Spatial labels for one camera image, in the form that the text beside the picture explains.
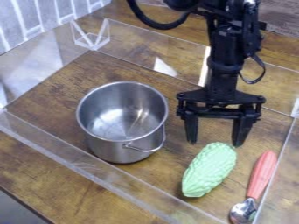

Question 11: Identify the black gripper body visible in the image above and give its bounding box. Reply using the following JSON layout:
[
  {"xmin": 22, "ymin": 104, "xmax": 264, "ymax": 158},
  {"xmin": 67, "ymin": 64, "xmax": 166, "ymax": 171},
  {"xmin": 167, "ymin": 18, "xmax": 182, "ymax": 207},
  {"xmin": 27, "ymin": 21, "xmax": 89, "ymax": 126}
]
[{"xmin": 177, "ymin": 69, "xmax": 268, "ymax": 122}]

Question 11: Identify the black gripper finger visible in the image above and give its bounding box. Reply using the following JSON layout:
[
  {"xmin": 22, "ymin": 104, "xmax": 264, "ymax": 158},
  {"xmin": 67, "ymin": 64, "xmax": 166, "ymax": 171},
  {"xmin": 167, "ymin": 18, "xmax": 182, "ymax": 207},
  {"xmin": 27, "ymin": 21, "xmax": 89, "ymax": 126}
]
[
  {"xmin": 185, "ymin": 111, "xmax": 199, "ymax": 144},
  {"xmin": 231, "ymin": 114, "xmax": 257, "ymax": 147}
]

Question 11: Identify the green bumpy toy vegetable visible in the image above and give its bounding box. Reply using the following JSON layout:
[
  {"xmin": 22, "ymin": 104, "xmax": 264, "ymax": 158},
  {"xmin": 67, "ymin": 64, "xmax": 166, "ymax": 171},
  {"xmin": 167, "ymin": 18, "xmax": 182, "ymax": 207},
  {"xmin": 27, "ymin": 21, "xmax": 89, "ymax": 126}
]
[{"xmin": 182, "ymin": 142, "xmax": 238, "ymax": 197}]

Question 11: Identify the silver metal pot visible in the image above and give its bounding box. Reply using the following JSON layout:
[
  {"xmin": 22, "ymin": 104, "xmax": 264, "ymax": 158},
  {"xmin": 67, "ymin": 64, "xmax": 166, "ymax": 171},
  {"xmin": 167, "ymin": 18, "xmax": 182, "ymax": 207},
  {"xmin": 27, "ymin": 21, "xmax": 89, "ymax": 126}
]
[{"xmin": 77, "ymin": 81, "xmax": 169, "ymax": 164}]

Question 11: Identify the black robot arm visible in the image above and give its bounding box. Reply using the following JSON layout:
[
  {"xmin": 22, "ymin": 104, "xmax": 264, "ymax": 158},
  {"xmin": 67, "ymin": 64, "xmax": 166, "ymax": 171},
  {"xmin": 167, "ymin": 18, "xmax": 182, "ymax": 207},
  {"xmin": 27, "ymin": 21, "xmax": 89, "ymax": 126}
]
[{"xmin": 165, "ymin": 0, "xmax": 266, "ymax": 147}]

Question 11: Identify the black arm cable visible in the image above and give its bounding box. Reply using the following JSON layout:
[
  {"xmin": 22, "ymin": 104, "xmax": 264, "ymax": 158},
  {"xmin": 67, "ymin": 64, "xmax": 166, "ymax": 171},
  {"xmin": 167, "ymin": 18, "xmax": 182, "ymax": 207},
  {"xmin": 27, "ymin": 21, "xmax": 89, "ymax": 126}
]
[{"xmin": 126, "ymin": 0, "xmax": 193, "ymax": 31}]

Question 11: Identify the black wall strip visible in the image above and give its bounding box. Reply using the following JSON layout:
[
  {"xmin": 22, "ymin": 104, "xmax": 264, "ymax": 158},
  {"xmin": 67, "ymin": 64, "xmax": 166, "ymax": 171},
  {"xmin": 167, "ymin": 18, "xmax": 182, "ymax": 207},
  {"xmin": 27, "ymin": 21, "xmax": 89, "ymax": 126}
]
[{"xmin": 260, "ymin": 22, "xmax": 268, "ymax": 31}]

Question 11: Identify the red handled metal spoon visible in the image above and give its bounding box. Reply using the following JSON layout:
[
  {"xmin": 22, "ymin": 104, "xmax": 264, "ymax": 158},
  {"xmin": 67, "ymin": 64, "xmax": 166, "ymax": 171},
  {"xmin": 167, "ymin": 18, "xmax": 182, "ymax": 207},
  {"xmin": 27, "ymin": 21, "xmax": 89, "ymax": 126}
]
[{"xmin": 229, "ymin": 150, "xmax": 277, "ymax": 224}]

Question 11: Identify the clear acrylic triangle bracket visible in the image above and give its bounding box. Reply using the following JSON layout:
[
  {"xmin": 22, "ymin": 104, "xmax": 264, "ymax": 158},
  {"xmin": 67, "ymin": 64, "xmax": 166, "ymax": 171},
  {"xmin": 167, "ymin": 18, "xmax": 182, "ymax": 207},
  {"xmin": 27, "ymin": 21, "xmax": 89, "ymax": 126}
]
[{"xmin": 70, "ymin": 18, "xmax": 111, "ymax": 51}]

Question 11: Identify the clear acrylic enclosure wall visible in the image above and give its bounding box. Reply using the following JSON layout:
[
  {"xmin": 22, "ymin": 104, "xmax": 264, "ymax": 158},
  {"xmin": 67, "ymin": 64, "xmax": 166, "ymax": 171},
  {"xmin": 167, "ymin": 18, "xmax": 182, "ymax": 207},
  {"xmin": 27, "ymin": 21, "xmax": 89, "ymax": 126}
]
[{"xmin": 0, "ymin": 19, "xmax": 299, "ymax": 224}]

